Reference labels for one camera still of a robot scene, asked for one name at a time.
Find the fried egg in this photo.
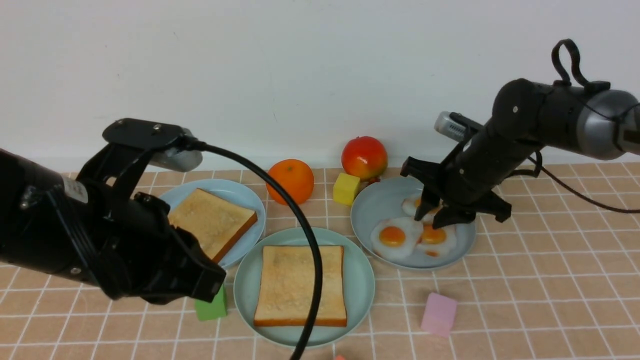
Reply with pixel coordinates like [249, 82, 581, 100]
[370, 217, 423, 261]
[401, 194, 442, 223]
[416, 222, 458, 258]

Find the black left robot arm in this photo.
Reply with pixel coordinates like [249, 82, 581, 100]
[1, 150, 227, 305]

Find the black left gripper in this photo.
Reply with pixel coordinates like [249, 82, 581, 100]
[94, 193, 227, 305]

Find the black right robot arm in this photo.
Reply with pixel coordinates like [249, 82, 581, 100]
[401, 79, 640, 229]

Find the red yellow apple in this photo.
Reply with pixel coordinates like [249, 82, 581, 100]
[341, 136, 389, 182]

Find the toast slice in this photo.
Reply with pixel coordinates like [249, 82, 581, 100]
[253, 245, 348, 328]
[168, 188, 258, 264]

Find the orange fruit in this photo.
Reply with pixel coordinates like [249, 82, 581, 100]
[267, 158, 314, 205]

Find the light blue plate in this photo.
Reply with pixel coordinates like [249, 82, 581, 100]
[160, 178, 266, 270]

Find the green foam cube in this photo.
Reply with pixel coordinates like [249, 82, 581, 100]
[194, 285, 227, 322]

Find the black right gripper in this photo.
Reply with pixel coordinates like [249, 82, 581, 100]
[400, 130, 513, 229]

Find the grey plate with eggs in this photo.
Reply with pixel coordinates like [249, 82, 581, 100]
[350, 177, 477, 271]

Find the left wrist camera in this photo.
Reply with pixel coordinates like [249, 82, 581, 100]
[76, 118, 203, 199]

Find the green centre plate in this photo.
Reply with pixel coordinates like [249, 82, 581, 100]
[233, 227, 376, 349]

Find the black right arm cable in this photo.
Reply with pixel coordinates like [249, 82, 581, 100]
[510, 38, 640, 215]

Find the yellow foam cube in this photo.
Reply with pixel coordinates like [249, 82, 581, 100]
[333, 172, 361, 207]

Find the checked beige tablecloth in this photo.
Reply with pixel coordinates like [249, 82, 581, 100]
[0, 175, 640, 360]

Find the pink foam cube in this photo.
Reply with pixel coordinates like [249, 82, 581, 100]
[420, 292, 458, 338]

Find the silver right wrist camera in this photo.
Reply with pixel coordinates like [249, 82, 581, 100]
[434, 111, 483, 142]

